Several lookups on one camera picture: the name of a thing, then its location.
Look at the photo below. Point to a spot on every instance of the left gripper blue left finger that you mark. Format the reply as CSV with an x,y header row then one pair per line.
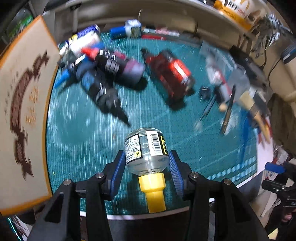
x,y
117,170

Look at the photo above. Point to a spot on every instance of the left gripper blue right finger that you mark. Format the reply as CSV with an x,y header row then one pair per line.
x,y
176,169

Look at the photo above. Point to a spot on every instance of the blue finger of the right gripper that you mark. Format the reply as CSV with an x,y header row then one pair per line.
x,y
274,168

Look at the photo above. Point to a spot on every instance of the clear yellow-cap bottle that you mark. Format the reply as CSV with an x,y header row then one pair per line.
x,y
146,156

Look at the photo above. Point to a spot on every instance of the green cutting mat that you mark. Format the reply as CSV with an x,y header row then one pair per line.
x,y
81,140

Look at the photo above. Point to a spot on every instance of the wooden paint brush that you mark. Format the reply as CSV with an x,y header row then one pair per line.
x,y
256,117

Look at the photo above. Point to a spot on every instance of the black hobby knife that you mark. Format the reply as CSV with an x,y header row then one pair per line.
x,y
205,113

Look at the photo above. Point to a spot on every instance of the black pen tool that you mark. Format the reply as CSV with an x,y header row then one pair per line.
x,y
228,111

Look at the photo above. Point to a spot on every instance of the black dropper bottle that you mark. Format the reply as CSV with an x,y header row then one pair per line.
x,y
102,93

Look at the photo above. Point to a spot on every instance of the dark red bottle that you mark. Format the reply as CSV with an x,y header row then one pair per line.
x,y
170,75

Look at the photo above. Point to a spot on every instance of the purple paint bottle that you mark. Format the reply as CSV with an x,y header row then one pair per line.
x,y
128,71

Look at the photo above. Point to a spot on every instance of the cardboard box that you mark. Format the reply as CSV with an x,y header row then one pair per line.
x,y
28,70

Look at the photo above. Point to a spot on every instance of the blue white spray can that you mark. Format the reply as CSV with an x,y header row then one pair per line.
x,y
84,38

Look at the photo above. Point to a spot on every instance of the blue cap glue bottle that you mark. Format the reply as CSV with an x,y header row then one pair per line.
x,y
131,29

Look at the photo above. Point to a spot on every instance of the yellow paper cup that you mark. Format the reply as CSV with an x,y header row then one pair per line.
x,y
246,13

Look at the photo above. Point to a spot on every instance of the white desk shelf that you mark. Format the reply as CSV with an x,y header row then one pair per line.
x,y
66,17

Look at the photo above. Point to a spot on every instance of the green soda bottle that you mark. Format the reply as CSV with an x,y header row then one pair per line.
x,y
19,22

